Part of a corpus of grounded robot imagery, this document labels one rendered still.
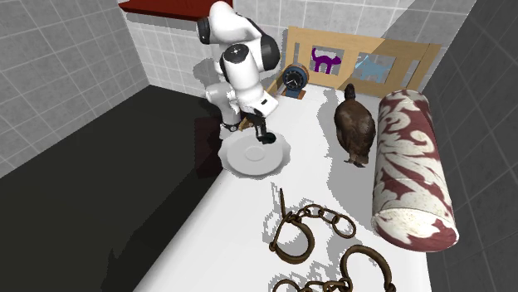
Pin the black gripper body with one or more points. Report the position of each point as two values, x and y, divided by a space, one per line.
259 122

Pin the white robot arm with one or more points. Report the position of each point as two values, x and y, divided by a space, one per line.
242 77

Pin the white round plate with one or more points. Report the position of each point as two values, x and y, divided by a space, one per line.
255 155

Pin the blue round alarm clock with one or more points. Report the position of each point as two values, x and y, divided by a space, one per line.
294 79

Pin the brown bird figure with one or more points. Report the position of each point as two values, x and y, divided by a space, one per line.
355 129

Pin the white bed with wooden headboard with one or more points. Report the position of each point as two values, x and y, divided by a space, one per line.
242 230

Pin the red white patterned bolster pillow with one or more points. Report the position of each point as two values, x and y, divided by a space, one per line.
408 170

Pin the dark red wall shelf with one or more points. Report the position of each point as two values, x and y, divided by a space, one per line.
174 8

